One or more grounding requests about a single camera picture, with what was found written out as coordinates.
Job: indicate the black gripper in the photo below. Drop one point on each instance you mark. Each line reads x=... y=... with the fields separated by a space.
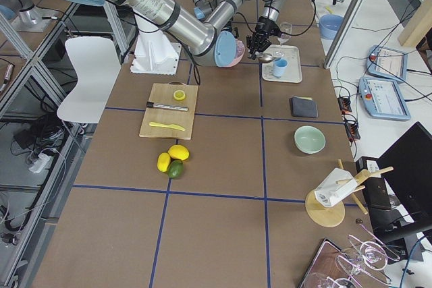
x=264 y=27

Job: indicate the stainless steel ice scoop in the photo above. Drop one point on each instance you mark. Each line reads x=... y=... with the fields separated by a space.
x=264 y=57

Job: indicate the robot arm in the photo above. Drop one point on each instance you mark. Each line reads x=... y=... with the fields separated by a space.
x=166 y=15
x=216 y=15

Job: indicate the light blue plastic cup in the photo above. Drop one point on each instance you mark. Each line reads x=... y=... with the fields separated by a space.
x=279 y=67

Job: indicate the pink plastic bowl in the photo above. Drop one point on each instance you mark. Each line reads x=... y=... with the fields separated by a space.
x=238 y=52

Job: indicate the cream bear tray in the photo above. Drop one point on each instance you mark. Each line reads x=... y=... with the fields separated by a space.
x=293 y=72

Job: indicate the clear wine glass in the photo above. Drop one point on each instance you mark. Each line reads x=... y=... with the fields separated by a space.
x=285 y=29

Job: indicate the light blue bowl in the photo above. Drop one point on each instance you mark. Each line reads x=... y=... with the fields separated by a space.
x=329 y=24

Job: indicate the grey folded cloth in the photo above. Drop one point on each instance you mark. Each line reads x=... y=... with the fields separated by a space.
x=303 y=107

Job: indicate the lemon half slice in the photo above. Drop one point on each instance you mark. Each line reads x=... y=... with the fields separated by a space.
x=179 y=95

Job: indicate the green ceramic bowl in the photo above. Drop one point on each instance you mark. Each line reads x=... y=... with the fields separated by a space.
x=309 y=139

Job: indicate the wooden cutting board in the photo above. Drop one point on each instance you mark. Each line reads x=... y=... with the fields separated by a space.
x=163 y=93

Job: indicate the yellow plastic knife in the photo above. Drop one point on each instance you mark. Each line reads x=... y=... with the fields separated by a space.
x=169 y=126

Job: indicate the steel cylindrical rod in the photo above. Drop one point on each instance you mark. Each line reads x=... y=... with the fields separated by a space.
x=153 y=105

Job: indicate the blue teach pendant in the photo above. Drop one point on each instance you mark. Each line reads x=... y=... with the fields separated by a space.
x=384 y=62
x=382 y=99

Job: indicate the yellow lemon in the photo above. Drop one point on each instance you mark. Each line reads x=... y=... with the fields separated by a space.
x=178 y=152
x=163 y=162

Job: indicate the green avocado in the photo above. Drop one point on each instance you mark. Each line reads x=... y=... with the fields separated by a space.
x=175 y=169

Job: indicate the white carton box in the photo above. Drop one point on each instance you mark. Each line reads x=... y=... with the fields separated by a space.
x=335 y=187

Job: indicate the white plastic chair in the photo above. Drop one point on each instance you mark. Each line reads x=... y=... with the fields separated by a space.
x=97 y=66

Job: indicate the black monitor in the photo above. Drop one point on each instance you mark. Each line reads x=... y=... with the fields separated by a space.
x=410 y=180

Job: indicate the upside down wine glass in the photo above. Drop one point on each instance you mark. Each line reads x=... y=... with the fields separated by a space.
x=366 y=257

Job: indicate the white power strip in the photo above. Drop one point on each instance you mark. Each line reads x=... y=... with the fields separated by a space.
x=40 y=163

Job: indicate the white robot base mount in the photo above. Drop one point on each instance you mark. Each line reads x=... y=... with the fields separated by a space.
x=154 y=53

